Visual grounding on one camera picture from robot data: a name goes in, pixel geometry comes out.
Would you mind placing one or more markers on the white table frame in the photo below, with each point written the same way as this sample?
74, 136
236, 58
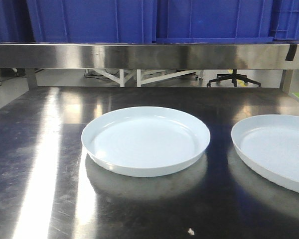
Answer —
142, 77

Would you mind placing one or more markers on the blue upper shelf right bin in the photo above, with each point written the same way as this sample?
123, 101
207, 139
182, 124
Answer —
213, 21

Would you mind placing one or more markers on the black tape strip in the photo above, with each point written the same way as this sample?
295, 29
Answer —
291, 52

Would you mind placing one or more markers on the blue bin far left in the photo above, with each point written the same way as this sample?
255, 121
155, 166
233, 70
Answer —
15, 25

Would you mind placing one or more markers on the black office chair base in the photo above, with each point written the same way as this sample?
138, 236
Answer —
234, 77

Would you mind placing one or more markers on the stainless steel shelf rail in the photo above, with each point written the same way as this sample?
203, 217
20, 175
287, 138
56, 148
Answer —
153, 56

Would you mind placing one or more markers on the blue bin far right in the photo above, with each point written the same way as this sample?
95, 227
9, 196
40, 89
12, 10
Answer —
285, 20

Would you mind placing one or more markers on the blue shelf bin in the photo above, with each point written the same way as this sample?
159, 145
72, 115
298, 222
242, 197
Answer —
213, 21
93, 21

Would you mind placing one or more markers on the blue upper shelf left bin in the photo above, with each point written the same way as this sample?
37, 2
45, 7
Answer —
93, 21

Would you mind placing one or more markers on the light blue plate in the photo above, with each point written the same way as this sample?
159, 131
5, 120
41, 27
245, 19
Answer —
145, 141
269, 145

